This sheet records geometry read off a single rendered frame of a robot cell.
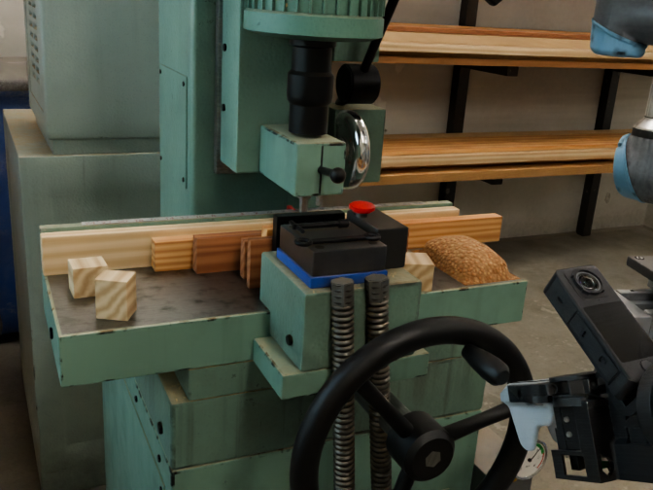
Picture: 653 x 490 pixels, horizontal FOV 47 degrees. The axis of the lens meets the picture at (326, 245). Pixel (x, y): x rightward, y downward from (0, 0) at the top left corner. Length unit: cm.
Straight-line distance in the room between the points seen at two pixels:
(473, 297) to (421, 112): 283
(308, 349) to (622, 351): 33
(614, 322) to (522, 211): 372
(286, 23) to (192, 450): 51
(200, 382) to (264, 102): 40
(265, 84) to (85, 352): 45
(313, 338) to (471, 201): 334
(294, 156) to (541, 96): 334
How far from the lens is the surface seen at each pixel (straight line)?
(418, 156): 326
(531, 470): 112
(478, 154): 343
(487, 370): 73
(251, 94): 105
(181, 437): 90
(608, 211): 478
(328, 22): 89
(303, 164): 95
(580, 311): 61
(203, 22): 112
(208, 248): 96
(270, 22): 91
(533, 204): 437
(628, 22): 110
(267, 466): 96
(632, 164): 144
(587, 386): 62
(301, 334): 78
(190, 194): 116
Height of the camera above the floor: 125
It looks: 19 degrees down
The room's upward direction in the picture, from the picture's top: 4 degrees clockwise
